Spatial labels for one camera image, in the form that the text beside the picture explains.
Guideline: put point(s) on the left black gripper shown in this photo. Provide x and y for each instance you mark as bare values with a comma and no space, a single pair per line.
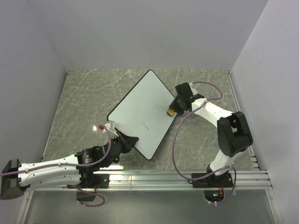
128,143

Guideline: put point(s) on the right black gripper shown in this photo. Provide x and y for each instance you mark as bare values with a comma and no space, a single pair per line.
172,106

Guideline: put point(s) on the yellow bone-shaped eraser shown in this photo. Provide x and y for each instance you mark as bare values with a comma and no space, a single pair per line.
170,112

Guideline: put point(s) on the white whiteboard black frame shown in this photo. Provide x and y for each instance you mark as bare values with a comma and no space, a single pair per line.
142,113

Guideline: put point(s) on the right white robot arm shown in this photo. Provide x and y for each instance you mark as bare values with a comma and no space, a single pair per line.
233,133

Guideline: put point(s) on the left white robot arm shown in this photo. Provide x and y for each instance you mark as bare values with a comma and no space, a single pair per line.
76,169

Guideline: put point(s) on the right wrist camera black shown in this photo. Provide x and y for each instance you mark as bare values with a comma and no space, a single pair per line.
183,90

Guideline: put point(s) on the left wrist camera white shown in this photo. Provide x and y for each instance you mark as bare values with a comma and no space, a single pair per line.
109,127

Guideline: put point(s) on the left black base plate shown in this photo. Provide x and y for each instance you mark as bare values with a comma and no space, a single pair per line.
95,180

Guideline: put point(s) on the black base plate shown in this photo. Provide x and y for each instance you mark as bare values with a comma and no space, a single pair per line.
223,181
95,180

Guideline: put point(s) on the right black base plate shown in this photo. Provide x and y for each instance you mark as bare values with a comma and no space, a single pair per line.
223,181

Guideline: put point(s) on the aluminium mounting rail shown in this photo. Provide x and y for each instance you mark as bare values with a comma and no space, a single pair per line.
155,180

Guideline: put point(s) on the aluminium side rail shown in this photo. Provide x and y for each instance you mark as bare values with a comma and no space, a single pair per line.
256,175

